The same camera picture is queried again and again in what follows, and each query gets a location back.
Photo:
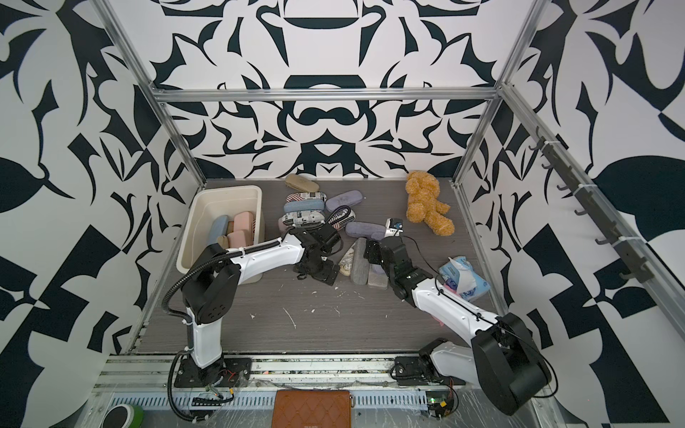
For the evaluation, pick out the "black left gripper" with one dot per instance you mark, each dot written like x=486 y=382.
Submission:
x=325 y=275

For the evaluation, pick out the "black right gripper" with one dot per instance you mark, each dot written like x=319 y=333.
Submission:
x=372 y=250

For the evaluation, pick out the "purple case horizontal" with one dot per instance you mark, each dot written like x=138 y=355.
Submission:
x=365 y=230

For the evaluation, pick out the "grey fabric case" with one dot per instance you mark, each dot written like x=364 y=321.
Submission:
x=360 y=265

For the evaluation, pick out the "map print glasses case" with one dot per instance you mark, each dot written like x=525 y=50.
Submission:
x=346 y=262

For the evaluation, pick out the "pink hard case front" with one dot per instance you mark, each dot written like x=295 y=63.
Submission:
x=245 y=221

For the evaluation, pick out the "pink hard case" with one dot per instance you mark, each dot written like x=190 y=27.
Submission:
x=245 y=221
x=240 y=238

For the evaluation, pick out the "cream plastic storage box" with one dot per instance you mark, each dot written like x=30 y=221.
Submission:
x=217 y=213

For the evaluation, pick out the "tan fabric case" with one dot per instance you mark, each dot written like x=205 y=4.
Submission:
x=223 y=242
x=301 y=184

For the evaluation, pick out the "blue fabric case front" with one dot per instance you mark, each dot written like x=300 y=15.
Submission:
x=219 y=227

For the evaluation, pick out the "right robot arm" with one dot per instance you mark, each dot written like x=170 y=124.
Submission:
x=503 y=360

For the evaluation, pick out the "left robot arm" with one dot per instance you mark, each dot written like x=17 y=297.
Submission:
x=209 y=287

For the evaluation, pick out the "newspaper flag case left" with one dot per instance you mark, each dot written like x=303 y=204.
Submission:
x=303 y=218

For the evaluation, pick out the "flag newspaper case centre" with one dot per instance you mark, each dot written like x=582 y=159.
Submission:
x=341 y=218

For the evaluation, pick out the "light blue case at back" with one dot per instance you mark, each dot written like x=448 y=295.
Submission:
x=300 y=206

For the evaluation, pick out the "newspaper print case at back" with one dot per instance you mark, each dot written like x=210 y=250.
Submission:
x=299 y=197

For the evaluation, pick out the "blue tissue pack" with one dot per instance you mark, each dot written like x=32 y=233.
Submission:
x=460 y=277

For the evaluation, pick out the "tan teddy bear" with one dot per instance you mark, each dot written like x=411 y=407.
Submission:
x=424 y=206

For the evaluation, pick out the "brown quilted wallet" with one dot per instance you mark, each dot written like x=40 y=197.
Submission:
x=312 y=409

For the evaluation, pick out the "green tape roll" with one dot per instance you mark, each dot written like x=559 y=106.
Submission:
x=123 y=416

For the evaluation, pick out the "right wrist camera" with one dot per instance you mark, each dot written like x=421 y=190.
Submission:
x=393 y=227

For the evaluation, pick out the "grey wall hook rail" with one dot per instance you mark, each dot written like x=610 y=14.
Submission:
x=597 y=207

